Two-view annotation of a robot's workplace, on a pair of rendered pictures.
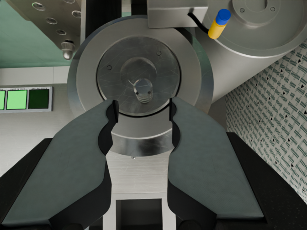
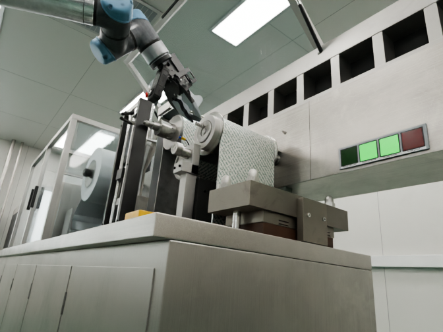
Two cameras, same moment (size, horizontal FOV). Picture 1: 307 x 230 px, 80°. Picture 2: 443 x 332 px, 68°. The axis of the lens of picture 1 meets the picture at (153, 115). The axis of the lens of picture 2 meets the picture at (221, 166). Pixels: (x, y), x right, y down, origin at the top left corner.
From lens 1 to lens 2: 1.02 m
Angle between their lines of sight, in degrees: 59
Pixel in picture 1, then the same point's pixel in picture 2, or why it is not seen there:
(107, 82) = (208, 126)
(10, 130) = (372, 124)
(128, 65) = (206, 133)
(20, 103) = (363, 148)
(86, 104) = (213, 119)
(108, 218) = (300, 91)
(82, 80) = (213, 125)
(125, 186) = (290, 113)
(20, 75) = not seen: outside the picture
